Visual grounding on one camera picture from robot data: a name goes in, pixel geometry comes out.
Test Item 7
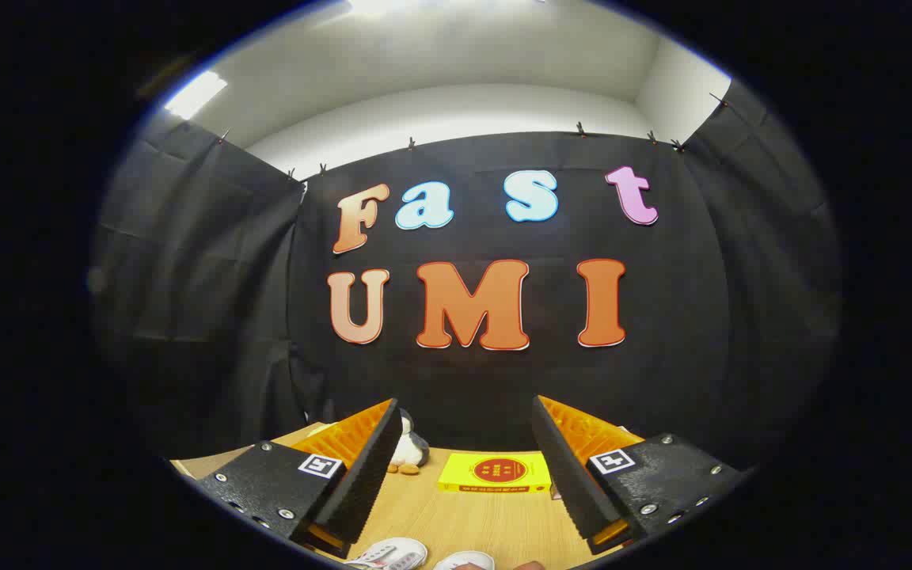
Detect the yellow book with red circle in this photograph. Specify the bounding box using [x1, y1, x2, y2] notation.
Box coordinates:
[438, 453, 553, 495]

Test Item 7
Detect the ceiling light panel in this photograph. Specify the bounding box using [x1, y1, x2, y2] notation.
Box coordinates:
[165, 71, 229, 121]

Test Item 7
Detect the white canvas shoe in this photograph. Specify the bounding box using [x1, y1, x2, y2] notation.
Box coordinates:
[434, 551, 496, 570]
[345, 538, 428, 570]

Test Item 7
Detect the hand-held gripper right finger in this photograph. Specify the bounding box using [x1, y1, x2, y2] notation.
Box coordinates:
[533, 395, 746, 555]

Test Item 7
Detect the penguin plush toy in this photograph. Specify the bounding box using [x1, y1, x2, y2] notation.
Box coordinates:
[387, 409, 431, 476]

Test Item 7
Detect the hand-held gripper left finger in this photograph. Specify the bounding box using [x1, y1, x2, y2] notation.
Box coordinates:
[196, 397, 404, 559]

